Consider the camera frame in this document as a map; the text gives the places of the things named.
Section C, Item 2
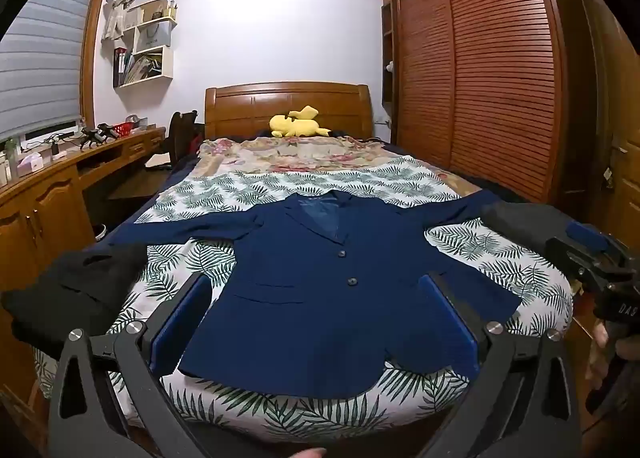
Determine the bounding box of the navy blue blazer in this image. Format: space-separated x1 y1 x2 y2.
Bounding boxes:
120 189 521 399

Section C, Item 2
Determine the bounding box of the wooden desk cabinet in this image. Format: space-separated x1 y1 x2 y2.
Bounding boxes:
0 127 168 379

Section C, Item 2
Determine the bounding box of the white wall shelf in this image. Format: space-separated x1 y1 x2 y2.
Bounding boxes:
112 0 178 88

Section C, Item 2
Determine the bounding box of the black tool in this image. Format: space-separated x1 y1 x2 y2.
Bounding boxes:
80 124 121 147

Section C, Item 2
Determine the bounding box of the dark grey garment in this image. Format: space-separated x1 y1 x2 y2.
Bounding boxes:
480 202 573 255

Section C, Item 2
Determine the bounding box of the yellow plush toy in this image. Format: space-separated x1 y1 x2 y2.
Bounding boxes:
269 106 332 139

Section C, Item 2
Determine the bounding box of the black jacket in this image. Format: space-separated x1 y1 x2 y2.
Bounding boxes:
0 243 151 345

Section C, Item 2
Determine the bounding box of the wooden louvered wardrobe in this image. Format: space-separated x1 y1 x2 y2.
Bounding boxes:
380 0 566 203

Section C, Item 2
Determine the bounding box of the pink box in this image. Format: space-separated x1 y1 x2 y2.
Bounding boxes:
17 155 44 177

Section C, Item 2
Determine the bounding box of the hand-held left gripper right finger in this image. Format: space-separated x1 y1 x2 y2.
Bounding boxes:
417 274 583 458

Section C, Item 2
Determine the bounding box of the bed with leaf-print cover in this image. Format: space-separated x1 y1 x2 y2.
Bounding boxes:
30 155 576 431

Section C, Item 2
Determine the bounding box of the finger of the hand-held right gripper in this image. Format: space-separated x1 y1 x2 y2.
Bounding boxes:
544 237 587 283
565 220 631 259

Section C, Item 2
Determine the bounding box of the wooden door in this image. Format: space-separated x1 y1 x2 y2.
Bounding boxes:
542 0 640 239

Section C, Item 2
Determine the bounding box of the wooden bed headboard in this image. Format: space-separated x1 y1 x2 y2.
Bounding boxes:
204 82 376 141

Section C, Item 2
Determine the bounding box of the person's right hand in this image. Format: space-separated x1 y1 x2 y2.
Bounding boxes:
589 316 640 384

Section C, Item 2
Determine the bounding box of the grey window blind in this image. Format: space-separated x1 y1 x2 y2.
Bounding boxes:
0 0 103 139

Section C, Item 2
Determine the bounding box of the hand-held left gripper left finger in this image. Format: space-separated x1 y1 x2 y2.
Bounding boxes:
47 274 221 458

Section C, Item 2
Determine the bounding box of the dark chair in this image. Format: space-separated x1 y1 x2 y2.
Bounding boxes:
167 110 206 166

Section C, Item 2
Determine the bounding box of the white hanging garment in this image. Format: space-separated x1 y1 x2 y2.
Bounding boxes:
101 0 137 43

